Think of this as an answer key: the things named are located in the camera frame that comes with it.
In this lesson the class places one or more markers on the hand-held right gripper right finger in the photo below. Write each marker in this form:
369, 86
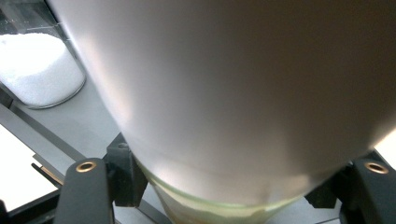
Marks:
330, 189

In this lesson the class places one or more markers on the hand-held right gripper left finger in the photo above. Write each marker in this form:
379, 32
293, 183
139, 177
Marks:
126, 174

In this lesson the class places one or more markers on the large white-filled glass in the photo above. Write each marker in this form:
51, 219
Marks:
233, 93

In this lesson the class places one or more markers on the glass of white powder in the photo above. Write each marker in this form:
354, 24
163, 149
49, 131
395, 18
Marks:
37, 71

